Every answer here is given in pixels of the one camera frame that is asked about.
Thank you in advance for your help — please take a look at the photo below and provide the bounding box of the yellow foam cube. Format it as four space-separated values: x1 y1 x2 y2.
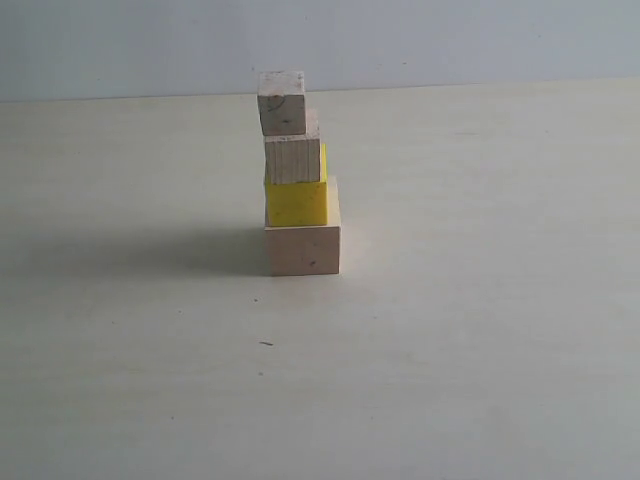
264 143 329 227

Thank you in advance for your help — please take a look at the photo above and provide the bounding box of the medium wooden cube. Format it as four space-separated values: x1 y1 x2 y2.
264 109 321 184

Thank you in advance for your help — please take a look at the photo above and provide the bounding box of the small wooden cube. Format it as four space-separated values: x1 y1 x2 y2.
257 70 306 136

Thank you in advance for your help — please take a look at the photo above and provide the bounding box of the large wooden cube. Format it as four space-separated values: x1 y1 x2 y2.
264 176 342 276

